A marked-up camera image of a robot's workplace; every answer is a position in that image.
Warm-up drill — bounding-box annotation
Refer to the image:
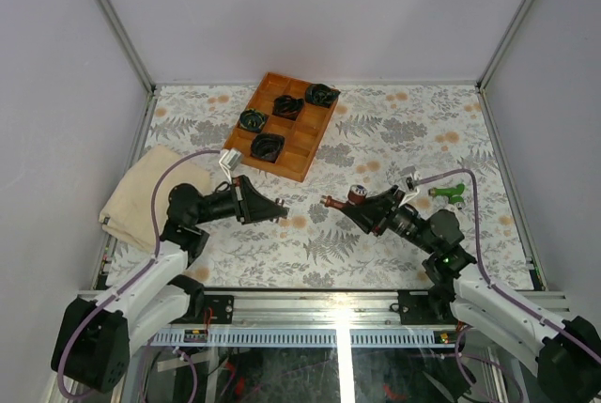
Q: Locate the black green rolled strap left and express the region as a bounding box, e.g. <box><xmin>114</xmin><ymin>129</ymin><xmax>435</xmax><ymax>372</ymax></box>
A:
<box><xmin>238</xmin><ymin>108</ymin><xmax>270</xmax><ymax>133</ymax></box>

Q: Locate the white slotted cable duct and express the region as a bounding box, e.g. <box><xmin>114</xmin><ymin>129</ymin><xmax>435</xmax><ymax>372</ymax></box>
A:
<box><xmin>152</xmin><ymin>328</ymin><xmax>453</xmax><ymax>349</ymax></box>

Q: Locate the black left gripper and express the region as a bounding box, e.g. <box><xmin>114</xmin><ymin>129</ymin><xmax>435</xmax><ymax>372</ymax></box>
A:
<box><xmin>194</xmin><ymin>175</ymin><xmax>290</xmax><ymax>226</ymax></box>

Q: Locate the beige folded cloth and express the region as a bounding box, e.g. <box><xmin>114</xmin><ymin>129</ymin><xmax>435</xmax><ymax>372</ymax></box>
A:
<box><xmin>99</xmin><ymin>146</ymin><xmax>211</xmax><ymax>254</ymax></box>

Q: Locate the black rolled strap bottom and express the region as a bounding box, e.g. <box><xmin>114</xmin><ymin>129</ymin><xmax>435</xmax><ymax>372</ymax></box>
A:
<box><xmin>250</xmin><ymin>132</ymin><xmax>286</xmax><ymax>163</ymax></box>

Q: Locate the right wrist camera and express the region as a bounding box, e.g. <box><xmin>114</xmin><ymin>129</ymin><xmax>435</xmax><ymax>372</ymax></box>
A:
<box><xmin>401</xmin><ymin>166</ymin><xmax>420</xmax><ymax>206</ymax></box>

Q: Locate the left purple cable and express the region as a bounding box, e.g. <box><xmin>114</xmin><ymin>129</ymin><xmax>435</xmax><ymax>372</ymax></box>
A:
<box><xmin>56</xmin><ymin>148</ymin><xmax>226</xmax><ymax>403</ymax></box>

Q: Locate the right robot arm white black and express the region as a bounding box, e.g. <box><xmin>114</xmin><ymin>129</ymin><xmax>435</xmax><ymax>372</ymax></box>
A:
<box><xmin>323</xmin><ymin>186</ymin><xmax>600</xmax><ymax>402</ymax></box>

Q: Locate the brown water faucet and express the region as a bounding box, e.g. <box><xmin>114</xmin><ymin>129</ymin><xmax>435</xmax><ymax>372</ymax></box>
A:
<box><xmin>320</xmin><ymin>184</ymin><xmax>367</xmax><ymax>210</ymax></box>

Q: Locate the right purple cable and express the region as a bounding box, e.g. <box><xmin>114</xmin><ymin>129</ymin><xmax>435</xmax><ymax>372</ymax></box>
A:
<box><xmin>415</xmin><ymin>167</ymin><xmax>601</xmax><ymax>403</ymax></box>

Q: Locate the orange wooden compartment tray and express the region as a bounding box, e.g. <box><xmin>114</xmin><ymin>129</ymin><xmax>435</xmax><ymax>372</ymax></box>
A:
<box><xmin>223</xmin><ymin>72</ymin><xmax>340</xmax><ymax>182</ymax></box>

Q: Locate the black rolled strap top right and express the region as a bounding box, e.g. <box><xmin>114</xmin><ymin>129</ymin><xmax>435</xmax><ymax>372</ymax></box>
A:
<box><xmin>304</xmin><ymin>83</ymin><xmax>341</xmax><ymax>108</ymax></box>

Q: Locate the purple cable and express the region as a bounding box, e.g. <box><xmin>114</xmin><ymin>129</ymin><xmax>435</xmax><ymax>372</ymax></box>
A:
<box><xmin>415</xmin><ymin>167</ymin><xmax>601</xmax><ymax>403</ymax></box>
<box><xmin>56</xmin><ymin>148</ymin><xmax>226</xmax><ymax>403</ymax></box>

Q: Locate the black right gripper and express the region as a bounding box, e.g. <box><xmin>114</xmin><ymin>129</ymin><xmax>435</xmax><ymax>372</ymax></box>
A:
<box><xmin>342</xmin><ymin>185</ymin><xmax>437</xmax><ymax>255</ymax></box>

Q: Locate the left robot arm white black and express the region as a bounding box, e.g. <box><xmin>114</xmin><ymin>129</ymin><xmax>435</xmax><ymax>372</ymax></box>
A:
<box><xmin>51</xmin><ymin>176</ymin><xmax>288</xmax><ymax>393</ymax></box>

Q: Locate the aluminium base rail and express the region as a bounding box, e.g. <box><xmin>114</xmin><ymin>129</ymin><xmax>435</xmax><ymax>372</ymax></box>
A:
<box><xmin>77</xmin><ymin>287</ymin><xmax>577</xmax><ymax>329</ymax></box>

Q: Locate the green water faucet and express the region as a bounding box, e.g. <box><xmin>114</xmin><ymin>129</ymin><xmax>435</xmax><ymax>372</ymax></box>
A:
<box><xmin>428</xmin><ymin>183</ymin><xmax>465</xmax><ymax>210</ymax></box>

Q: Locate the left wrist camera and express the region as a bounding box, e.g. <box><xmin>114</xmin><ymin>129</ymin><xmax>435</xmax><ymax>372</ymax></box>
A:
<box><xmin>219</xmin><ymin>148</ymin><xmax>243</xmax><ymax>183</ymax></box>

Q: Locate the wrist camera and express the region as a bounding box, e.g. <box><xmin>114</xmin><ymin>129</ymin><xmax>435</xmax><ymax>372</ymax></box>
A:
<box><xmin>401</xmin><ymin>166</ymin><xmax>420</xmax><ymax>206</ymax></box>
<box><xmin>219</xmin><ymin>148</ymin><xmax>243</xmax><ymax>183</ymax></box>

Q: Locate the black rolled strap upper middle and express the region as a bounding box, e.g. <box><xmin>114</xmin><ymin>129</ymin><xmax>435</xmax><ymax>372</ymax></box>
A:
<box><xmin>272</xmin><ymin>94</ymin><xmax>305</xmax><ymax>119</ymax></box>

